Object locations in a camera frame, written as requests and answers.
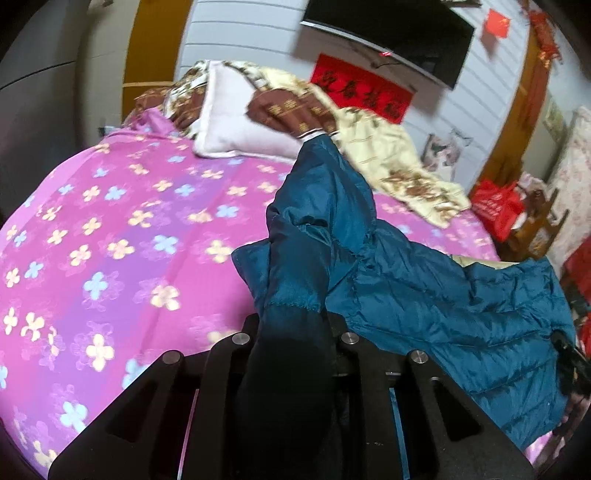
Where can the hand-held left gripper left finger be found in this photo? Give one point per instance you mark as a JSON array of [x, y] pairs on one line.
[[226, 364]]

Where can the orange wooden panel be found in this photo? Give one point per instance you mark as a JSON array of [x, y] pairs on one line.
[[152, 46]]

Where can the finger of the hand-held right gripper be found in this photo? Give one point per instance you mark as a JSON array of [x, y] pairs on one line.
[[567, 360]]

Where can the brown floral quilt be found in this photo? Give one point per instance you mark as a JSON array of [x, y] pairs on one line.
[[291, 113]]

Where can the pale floral cloth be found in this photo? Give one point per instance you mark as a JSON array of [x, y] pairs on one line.
[[575, 184]]

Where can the red wall banner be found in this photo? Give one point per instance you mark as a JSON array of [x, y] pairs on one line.
[[364, 87]]

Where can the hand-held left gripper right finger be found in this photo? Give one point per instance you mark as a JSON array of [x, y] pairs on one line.
[[364, 369]]

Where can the pink floral bedsheet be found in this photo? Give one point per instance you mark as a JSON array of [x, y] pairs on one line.
[[138, 221]]

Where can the wall photo poster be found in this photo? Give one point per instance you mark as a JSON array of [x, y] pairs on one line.
[[445, 154]]

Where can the red shopping bag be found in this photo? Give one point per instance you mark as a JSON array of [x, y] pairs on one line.
[[496, 210]]

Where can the grey wardrobe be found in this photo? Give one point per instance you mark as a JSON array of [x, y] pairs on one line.
[[46, 92]]

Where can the black wall television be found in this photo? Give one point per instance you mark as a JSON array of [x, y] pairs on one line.
[[392, 27]]

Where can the blue puffer jacket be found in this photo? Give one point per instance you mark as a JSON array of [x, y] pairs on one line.
[[415, 300]]

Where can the cream floral quilt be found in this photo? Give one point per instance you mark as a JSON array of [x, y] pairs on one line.
[[392, 161]]

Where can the wooden chair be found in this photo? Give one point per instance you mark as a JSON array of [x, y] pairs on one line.
[[538, 226]]

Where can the small red paper flag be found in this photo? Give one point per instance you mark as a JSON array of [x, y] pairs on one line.
[[495, 25]]

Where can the orange wooden door frame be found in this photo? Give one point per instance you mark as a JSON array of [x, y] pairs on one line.
[[517, 124]]

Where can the white pillow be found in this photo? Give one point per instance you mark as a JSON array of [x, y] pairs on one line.
[[235, 124]]

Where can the red hanging decoration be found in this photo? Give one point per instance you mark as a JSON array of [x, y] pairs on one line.
[[547, 37]]

